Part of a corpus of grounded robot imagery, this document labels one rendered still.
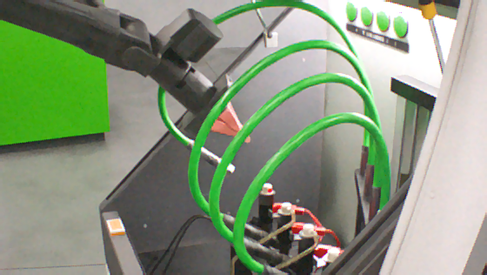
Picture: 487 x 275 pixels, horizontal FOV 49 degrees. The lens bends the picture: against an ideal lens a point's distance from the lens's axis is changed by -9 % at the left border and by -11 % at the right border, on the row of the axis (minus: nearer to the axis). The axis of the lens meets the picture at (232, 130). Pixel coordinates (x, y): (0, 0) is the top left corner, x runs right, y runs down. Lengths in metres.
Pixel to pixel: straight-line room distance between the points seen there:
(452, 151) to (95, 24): 0.52
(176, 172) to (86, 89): 3.04
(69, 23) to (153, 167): 0.53
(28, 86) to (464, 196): 3.85
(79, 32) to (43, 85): 3.42
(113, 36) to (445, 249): 0.54
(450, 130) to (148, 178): 0.80
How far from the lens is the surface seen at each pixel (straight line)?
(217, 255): 1.35
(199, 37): 0.88
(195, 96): 0.91
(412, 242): 0.69
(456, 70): 0.67
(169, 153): 1.28
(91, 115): 4.37
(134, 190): 1.30
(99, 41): 0.85
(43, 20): 0.85
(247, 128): 0.78
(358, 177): 1.10
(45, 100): 4.30
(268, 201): 1.02
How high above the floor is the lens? 1.54
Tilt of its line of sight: 20 degrees down
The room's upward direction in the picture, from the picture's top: straight up
